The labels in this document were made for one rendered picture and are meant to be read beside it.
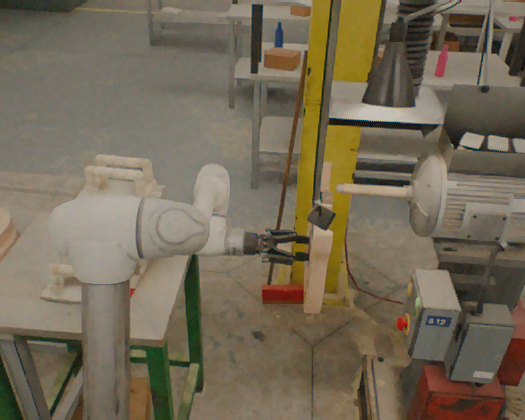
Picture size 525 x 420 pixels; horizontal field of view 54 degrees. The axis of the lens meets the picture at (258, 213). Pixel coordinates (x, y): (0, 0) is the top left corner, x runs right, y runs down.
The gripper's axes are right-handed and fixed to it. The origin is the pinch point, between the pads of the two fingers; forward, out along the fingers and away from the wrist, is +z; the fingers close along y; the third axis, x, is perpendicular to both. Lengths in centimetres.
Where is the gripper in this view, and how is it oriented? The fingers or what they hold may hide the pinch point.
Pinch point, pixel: (308, 248)
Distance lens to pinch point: 165.1
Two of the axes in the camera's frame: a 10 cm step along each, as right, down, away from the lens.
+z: 10.0, 0.8, -0.5
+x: 0.3, -7.6, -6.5
